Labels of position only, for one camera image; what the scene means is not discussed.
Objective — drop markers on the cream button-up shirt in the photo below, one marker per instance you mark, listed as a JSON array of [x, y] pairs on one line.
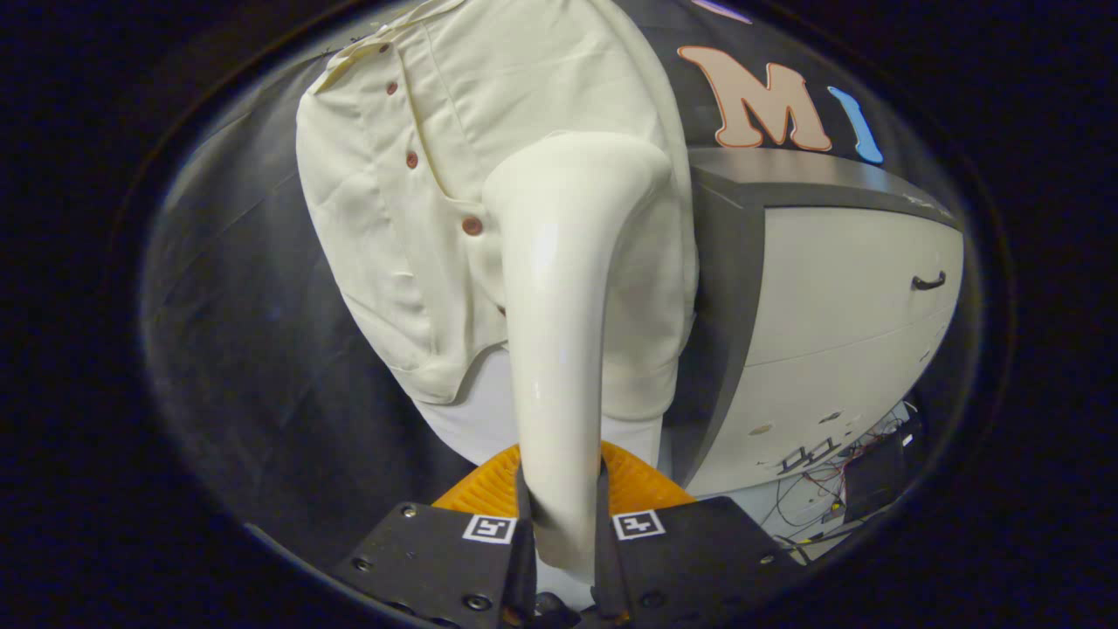
[[524, 79]]

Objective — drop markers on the grey and white cabinet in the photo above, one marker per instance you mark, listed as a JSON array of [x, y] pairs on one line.
[[830, 349]]

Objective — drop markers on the black box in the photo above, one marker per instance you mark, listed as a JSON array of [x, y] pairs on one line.
[[878, 476]]

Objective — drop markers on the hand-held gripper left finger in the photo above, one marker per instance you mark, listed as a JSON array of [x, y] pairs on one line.
[[428, 559]]

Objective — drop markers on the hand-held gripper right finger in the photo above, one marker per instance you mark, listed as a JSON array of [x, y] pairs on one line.
[[699, 550]]

